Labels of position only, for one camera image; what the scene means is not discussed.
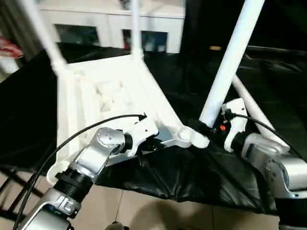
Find white plastic table leg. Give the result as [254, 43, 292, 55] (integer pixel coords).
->
[199, 0, 266, 128]
[231, 74, 291, 150]
[130, 0, 145, 62]
[20, 0, 68, 70]

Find white plastic table top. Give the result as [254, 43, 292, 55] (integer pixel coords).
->
[47, 55, 211, 185]

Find long black bar device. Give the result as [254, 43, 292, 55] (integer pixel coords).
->
[247, 46, 307, 58]

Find white glass-door cabinet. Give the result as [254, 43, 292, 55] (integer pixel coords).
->
[38, 0, 187, 55]

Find black mat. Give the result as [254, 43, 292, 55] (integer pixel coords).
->
[0, 45, 307, 215]

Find white storage box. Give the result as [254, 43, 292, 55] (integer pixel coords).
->
[0, 56, 20, 74]

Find red clothes hangers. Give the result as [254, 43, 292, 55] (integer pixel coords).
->
[0, 37, 24, 58]

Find grey curtain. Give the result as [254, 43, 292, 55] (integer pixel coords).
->
[0, 0, 46, 56]

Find black left wrist camera cable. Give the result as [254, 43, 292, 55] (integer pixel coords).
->
[12, 112, 147, 230]

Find black folding frame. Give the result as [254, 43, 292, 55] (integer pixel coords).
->
[0, 165, 48, 218]

